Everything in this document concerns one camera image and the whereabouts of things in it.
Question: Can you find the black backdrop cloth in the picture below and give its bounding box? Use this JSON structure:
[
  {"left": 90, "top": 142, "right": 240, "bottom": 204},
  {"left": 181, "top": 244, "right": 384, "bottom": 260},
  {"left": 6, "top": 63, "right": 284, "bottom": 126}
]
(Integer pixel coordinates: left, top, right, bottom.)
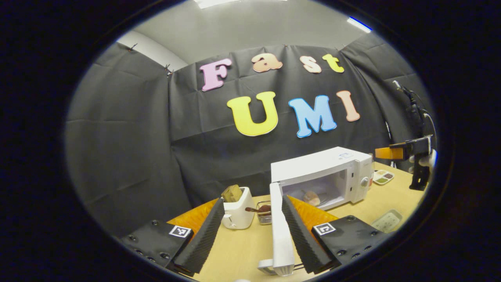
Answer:
[{"left": 65, "top": 33, "right": 435, "bottom": 237}]

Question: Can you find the small ceiling light panel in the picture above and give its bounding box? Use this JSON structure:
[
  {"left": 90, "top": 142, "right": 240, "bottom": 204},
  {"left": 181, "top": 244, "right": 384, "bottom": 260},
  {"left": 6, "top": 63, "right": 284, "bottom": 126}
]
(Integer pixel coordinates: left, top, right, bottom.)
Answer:
[{"left": 347, "top": 16, "right": 373, "bottom": 33}]

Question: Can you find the pinkish bread roll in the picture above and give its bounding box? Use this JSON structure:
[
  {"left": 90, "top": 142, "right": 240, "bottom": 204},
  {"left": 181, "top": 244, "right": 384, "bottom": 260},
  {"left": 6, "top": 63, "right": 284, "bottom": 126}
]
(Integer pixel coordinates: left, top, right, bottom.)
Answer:
[{"left": 303, "top": 191, "right": 321, "bottom": 207}]

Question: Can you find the white toaster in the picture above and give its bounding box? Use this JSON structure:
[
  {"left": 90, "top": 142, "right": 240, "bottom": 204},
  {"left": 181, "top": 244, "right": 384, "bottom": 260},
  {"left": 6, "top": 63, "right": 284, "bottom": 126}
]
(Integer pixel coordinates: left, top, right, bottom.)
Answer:
[{"left": 221, "top": 187, "right": 256, "bottom": 230}]

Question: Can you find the black stand with cable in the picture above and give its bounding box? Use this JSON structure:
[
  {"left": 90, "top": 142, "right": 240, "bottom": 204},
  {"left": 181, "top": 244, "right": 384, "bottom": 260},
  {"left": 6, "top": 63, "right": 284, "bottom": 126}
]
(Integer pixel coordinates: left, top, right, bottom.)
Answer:
[{"left": 393, "top": 80, "right": 436, "bottom": 137}]

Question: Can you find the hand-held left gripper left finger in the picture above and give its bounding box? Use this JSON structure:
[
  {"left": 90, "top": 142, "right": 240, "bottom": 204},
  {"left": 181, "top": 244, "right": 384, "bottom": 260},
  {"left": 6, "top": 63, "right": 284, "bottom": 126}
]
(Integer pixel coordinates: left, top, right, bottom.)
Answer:
[{"left": 121, "top": 197, "right": 226, "bottom": 275}]

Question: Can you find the large ceiling light panel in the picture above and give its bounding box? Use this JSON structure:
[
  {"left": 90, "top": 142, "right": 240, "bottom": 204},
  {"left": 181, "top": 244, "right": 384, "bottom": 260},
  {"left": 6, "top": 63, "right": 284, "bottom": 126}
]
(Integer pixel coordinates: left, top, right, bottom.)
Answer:
[{"left": 194, "top": 0, "right": 288, "bottom": 9}]

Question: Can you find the white sectioned plate with grains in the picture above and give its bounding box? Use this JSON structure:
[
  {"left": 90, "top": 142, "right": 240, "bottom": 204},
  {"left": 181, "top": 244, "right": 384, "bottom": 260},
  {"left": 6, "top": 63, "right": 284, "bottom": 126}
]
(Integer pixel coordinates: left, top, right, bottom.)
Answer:
[{"left": 373, "top": 169, "right": 395, "bottom": 186}]

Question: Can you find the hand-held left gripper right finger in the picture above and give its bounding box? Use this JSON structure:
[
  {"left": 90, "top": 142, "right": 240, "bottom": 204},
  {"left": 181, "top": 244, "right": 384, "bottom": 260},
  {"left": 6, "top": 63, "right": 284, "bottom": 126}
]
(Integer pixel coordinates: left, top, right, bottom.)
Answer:
[{"left": 281, "top": 195, "right": 394, "bottom": 275}]

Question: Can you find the small wire basket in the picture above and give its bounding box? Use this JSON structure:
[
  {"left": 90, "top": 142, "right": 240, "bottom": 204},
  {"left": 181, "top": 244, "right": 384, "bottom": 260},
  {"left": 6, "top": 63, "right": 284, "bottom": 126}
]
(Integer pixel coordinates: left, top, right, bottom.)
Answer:
[{"left": 256, "top": 201, "right": 273, "bottom": 225}]

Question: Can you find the brown bread slice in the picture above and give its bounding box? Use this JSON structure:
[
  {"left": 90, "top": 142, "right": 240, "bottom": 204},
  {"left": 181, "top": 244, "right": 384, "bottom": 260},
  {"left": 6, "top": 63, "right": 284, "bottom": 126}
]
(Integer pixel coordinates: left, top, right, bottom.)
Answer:
[{"left": 221, "top": 184, "right": 243, "bottom": 203}]

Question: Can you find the pale green rectangular tray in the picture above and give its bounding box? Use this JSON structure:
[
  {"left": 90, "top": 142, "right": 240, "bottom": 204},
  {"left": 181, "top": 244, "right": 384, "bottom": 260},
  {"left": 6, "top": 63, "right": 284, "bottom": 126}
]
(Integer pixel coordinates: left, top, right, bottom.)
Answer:
[{"left": 371, "top": 210, "right": 403, "bottom": 234}]

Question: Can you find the white microwave oven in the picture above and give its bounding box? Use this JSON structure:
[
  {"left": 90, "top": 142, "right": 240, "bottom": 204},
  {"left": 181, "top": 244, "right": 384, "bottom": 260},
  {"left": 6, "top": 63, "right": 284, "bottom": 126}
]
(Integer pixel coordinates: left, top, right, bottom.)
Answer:
[{"left": 258, "top": 147, "right": 375, "bottom": 277}]

